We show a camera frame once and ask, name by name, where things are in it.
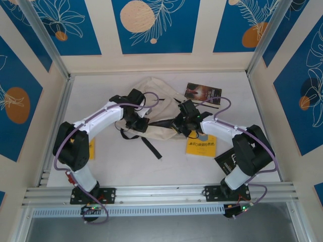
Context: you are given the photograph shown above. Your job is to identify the aluminium frame post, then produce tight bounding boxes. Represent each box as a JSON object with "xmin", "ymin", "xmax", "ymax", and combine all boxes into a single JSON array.
[
  {"xmin": 246, "ymin": 0, "xmax": 305, "ymax": 76},
  {"xmin": 19, "ymin": 0, "xmax": 72, "ymax": 79}
]

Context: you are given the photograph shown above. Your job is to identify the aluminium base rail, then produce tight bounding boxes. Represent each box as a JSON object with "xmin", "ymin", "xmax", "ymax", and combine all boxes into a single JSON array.
[{"xmin": 21, "ymin": 181, "xmax": 301, "ymax": 207}]

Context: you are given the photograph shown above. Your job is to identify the yellow book blue patch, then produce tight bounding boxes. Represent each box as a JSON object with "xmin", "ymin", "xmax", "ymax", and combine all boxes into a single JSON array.
[{"xmin": 185, "ymin": 133, "xmax": 217, "ymax": 157}]

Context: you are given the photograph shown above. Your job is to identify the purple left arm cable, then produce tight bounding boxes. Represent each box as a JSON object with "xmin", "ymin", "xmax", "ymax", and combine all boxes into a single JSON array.
[{"xmin": 52, "ymin": 91, "xmax": 161, "ymax": 224}]

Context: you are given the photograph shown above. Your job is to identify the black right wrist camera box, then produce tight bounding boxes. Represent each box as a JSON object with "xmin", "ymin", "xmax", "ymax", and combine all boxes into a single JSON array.
[{"xmin": 178, "ymin": 99, "xmax": 200, "ymax": 119}]

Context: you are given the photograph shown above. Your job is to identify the black book antler print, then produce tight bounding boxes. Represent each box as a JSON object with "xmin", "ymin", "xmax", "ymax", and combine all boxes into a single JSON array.
[{"xmin": 214, "ymin": 148, "xmax": 239, "ymax": 179}]

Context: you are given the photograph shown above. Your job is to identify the aluminium side rail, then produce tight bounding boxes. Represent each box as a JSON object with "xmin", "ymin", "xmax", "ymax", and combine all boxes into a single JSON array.
[
  {"xmin": 37, "ymin": 75, "xmax": 74, "ymax": 188},
  {"xmin": 246, "ymin": 72, "xmax": 285, "ymax": 183}
]

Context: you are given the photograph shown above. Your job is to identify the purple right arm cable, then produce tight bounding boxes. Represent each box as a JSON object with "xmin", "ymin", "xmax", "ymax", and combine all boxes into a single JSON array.
[{"xmin": 195, "ymin": 97, "xmax": 276, "ymax": 220}]

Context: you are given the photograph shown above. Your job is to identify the small circuit board green LEDs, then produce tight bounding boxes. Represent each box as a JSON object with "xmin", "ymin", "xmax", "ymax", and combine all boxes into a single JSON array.
[
  {"xmin": 80, "ymin": 204, "xmax": 103, "ymax": 215},
  {"xmin": 224, "ymin": 203, "xmax": 253, "ymax": 219}
]

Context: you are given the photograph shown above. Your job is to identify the grey slotted cable duct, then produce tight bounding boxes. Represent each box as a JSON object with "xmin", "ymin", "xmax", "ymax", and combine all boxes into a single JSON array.
[{"xmin": 31, "ymin": 203, "xmax": 226, "ymax": 218}]

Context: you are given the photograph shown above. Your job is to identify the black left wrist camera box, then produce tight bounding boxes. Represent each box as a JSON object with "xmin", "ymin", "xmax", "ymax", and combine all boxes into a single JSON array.
[{"xmin": 127, "ymin": 88, "xmax": 146, "ymax": 105}]

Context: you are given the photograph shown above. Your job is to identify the cream canvas backpack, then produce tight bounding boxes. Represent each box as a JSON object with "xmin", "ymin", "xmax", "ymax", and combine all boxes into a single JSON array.
[{"xmin": 115, "ymin": 77, "xmax": 186, "ymax": 161}]

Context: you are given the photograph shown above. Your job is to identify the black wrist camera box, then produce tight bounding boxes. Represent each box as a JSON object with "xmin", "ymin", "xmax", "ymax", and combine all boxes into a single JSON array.
[
  {"xmin": 127, "ymin": 88, "xmax": 146, "ymax": 105},
  {"xmin": 178, "ymin": 99, "xmax": 200, "ymax": 119}
]

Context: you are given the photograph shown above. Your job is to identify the yellow book black spine text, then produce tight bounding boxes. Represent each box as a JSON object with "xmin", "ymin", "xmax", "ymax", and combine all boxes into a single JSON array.
[{"xmin": 88, "ymin": 138, "xmax": 96, "ymax": 160}]

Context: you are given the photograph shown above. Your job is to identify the dark Three Days book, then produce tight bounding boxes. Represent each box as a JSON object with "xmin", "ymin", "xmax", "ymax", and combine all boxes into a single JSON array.
[{"xmin": 184, "ymin": 82, "xmax": 223, "ymax": 109}]

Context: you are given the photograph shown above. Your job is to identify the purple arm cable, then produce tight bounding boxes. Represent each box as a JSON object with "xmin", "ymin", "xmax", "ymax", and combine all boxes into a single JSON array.
[
  {"xmin": 52, "ymin": 91, "xmax": 161, "ymax": 224},
  {"xmin": 195, "ymin": 97, "xmax": 276, "ymax": 220}
]

